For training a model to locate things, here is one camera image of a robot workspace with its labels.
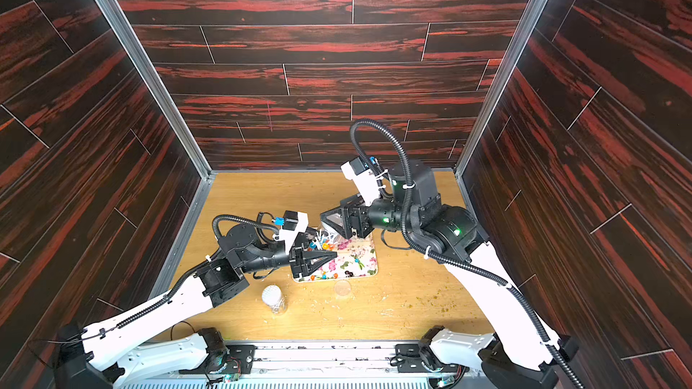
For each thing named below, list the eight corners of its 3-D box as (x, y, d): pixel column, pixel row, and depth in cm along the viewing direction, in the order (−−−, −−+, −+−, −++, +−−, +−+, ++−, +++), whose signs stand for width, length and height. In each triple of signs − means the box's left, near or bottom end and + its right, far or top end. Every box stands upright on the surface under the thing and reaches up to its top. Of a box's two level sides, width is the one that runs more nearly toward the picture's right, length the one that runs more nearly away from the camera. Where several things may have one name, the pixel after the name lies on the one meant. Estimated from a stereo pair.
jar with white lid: (270, 315, 84) (260, 302, 74) (272, 299, 87) (263, 285, 77) (286, 315, 84) (278, 302, 74) (288, 299, 87) (281, 284, 77)
